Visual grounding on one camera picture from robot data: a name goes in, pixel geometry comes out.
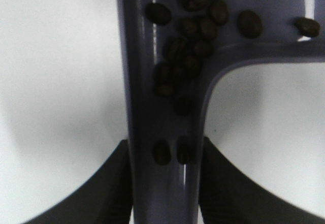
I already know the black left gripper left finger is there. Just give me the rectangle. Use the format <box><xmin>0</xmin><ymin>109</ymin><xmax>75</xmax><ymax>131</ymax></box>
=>
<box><xmin>28</xmin><ymin>140</ymin><xmax>133</xmax><ymax>223</ymax></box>

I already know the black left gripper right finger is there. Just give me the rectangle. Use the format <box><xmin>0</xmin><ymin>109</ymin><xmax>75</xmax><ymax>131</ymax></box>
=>
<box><xmin>199</xmin><ymin>137</ymin><xmax>324</xmax><ymax>223</ymax></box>

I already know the purple dustpan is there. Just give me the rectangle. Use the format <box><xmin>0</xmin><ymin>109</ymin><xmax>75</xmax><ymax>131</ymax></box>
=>
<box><xmin>114</xmin><ymin>0</ymin><xmax>325</xmax><ymax>224</ymax></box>

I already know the pile of coffee beans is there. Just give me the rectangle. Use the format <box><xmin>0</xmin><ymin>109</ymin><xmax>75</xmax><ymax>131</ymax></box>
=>
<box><xmin>144</xmin><ymin>0</ymin><xmax>324</xmax><ymax>165</ymax></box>

